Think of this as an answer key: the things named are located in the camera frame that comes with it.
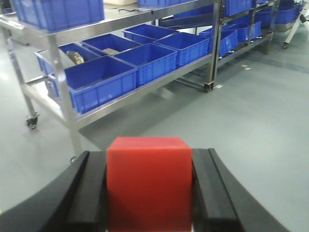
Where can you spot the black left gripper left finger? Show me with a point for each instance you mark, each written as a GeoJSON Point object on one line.
{"type": "Point", "coordinates": [73, 202]}

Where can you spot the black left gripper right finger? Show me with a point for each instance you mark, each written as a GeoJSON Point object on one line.
{"type": "Point", "coordinates": [221, 203]}

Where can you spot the red cube block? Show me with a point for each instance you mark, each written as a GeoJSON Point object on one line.
{"type": "Point", "coordinates": [149, 184]}

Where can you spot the blue crate front left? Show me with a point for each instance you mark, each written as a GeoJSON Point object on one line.
{"type": "Point", "coordinates": [99, 81]}

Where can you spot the steel trolley shelf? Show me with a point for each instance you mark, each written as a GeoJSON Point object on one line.
{"type": "Point", "coordinates": [63, 110]}
{"type": "Point", "coordinates": [243, 24]}

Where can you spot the blue crate front middle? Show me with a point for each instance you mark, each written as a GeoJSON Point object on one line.
{"type": "Point", "coordinates": [152, 60]}

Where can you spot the blue crate right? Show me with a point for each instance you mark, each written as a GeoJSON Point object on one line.
{"type": "Point", "coordinates": [189, 47]}

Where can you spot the blue crate on top shelf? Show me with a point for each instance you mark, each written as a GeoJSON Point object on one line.
{"type": "Point", "coordinates": [55, 15]}

